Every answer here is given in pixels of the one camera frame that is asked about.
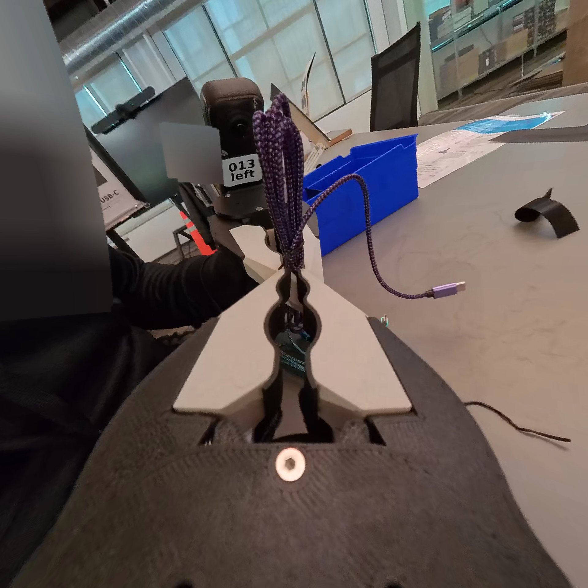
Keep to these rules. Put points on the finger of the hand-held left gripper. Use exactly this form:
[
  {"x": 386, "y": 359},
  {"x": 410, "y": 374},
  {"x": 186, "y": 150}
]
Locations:
[
  {"x": 250, "y": 248},
  {"x": 313, "y": 257}
]

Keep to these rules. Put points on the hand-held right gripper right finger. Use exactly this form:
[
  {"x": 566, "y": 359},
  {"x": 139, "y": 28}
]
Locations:
[{"x": 353, "y": 363}]

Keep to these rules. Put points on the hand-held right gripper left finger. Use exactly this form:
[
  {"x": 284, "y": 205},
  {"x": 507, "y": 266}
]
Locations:
[{"x": 225, "y": 363}]

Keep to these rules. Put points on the person's left forearm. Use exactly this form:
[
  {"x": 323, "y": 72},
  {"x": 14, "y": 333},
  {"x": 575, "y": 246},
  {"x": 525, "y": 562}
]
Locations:
[{"x": 174, "y": 289}]

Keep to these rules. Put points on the orange traffic cone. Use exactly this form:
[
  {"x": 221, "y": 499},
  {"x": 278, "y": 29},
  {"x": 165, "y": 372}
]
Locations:
[{"x": 197, "y": 236}]

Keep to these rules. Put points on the blue plastic bin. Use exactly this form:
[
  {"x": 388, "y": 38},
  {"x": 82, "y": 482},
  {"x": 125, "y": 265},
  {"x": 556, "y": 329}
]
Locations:
[{"x": 367, "y": 206}]

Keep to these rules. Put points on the brown cardboard stand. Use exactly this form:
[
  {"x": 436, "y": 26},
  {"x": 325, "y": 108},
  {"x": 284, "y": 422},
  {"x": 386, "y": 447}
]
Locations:
[{"x": 317, "y": 128}]

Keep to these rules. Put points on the dark display screen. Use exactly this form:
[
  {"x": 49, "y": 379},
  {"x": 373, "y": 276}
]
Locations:
[{"x": 138, "y": 156}]

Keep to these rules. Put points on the black webcam bar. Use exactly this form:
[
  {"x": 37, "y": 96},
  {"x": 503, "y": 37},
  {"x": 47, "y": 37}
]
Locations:
[{"x": 121, "y": 112}]

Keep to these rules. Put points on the white printed sign board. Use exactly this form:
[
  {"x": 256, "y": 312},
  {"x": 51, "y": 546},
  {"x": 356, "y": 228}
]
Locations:
[{"x": 117, "y": 202}]

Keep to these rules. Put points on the black office chair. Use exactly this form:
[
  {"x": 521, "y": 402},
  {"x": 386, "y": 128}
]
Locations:
[{"x": 395, "y": 82}]

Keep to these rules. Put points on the white printed paper sheet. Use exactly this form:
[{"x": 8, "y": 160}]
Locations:
[{"x": 452, "y": 154}]

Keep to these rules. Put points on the blue printed paper sheet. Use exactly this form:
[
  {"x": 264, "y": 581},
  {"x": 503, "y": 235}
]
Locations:
[{"x": 505, "y": 121}]

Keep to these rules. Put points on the black curved plastic strip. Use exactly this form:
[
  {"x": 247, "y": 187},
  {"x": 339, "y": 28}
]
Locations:
[{"x": 558, "y": 216}]

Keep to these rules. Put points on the dark desk mat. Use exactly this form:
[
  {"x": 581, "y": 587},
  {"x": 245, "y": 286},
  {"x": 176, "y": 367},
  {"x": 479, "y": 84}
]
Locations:
[{"x": 546, "y": 134}]

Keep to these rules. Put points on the storage shelves with boxes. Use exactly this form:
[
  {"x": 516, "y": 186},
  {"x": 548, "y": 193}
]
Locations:
[{"x": 496, "y": 50}]

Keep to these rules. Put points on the silver ventilation duct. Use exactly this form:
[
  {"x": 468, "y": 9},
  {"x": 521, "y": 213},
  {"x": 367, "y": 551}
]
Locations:
[{"x": 115, "y": 34}]

